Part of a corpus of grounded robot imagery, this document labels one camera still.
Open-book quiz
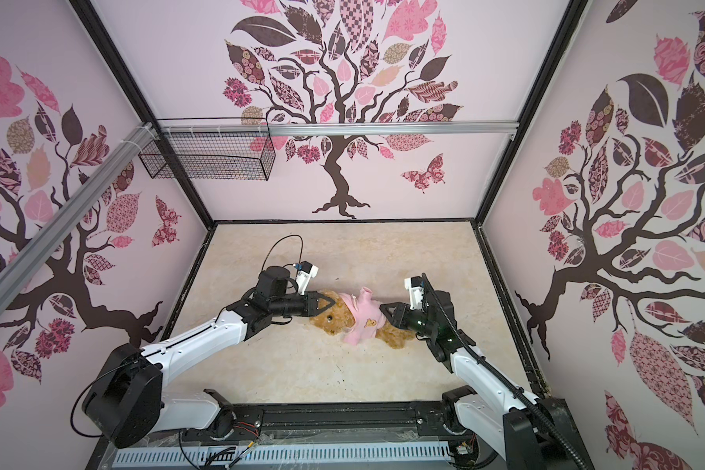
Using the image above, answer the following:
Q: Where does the brown teddy bear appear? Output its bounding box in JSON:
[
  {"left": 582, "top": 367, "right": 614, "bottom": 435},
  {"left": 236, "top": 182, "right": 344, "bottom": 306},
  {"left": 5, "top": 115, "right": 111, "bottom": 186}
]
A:
[{"left": 311, "top": 287, "right": 416, "bottom": 350}]

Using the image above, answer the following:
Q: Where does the pink knitted bear sweater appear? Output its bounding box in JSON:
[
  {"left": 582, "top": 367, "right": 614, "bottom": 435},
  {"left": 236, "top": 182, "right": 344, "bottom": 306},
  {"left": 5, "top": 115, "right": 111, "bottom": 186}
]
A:
[{"left": 340, "top": 287, "right": 386, "bottom": 346}]

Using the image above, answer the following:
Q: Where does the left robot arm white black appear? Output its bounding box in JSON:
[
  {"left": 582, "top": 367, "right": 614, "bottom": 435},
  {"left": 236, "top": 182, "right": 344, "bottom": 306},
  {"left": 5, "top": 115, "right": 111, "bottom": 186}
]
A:
[{"left": 80, "top": 262, "right": 334, "bottom": 448}]

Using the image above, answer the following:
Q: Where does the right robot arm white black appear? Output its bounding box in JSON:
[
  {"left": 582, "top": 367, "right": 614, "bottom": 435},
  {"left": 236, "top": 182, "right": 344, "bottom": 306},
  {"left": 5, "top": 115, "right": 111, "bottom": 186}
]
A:
[{"left": 380, "top": 287, "right": 593, "bottom": 469}]

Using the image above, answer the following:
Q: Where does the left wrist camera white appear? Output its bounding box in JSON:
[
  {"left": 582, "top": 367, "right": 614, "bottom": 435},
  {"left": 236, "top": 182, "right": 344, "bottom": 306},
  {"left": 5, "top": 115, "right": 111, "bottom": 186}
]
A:
[{"left": 295, "top": 260, "right": 318, "bottom": 296}]

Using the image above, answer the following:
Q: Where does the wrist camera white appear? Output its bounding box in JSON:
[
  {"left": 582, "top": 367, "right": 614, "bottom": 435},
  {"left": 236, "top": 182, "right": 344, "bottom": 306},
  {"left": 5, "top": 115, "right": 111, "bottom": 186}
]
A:
[
  {"left": 405, "top": 276, "right": 425, "bottom": 311},
  {"left": 295, "top": 260, "right": 318, "bottom": 296}
]

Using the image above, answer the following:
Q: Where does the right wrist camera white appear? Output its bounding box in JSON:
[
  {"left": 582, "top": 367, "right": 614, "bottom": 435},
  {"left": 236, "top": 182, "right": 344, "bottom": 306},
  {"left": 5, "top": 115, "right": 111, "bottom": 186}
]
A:
[{"left": 405, "top": 276, "right": 425, "bottom": 311}]

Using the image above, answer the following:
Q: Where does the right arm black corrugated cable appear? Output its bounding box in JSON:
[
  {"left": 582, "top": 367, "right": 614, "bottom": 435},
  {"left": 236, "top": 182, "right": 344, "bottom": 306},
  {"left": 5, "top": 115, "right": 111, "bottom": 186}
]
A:
[{"left": 421, "top": 272, "right": 591, "bottom": 470}]

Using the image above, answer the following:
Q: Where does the left camera black cable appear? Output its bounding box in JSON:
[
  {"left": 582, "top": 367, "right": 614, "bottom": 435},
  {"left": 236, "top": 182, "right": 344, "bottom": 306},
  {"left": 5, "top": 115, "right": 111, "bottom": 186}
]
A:
[{"left": 259, "top": 234, "right": 305, "bottom": 271}]

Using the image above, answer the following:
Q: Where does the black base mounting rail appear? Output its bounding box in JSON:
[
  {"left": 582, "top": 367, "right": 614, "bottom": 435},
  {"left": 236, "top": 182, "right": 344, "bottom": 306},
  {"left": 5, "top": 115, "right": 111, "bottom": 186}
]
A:
[{"left": 84, "top": 390, "right": 479, "bottom": 448}]

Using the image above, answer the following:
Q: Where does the black wire basket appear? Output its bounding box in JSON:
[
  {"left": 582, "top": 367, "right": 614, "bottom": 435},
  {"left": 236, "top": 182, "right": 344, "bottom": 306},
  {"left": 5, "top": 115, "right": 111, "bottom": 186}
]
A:
[{"left": 138, "top": 117, "right": 277, "bottom": 181}]

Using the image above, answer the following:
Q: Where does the white slotted cable duct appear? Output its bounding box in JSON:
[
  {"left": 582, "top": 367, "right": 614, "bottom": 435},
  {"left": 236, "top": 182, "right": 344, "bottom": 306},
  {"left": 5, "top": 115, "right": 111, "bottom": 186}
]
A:
[{"left": 107, "top": 442, "right": 452, "bottom": 469}]

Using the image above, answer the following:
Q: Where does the back aluminium rail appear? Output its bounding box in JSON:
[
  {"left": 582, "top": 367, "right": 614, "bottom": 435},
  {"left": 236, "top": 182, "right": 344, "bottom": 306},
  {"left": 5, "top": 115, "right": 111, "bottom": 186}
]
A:
[{"left": 160, "top": 119, "right": 519, "bottom": 137}]

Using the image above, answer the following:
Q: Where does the aluminium rail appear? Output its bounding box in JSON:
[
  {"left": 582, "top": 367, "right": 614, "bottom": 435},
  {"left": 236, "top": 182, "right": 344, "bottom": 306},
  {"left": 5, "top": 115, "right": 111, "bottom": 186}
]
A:
[
  {"left": 0, "top": 123, "right": 156, "bottom": 316},
  {"left": 160, "top": 119, "right": 519, "bottom": 137}
]

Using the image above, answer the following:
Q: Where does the left aluminium rail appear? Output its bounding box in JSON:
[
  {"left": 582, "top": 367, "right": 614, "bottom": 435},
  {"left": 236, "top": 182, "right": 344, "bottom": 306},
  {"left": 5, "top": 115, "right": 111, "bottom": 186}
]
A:
[{"left": 0, "top": 123, "right": 156, "bottom": 316}]

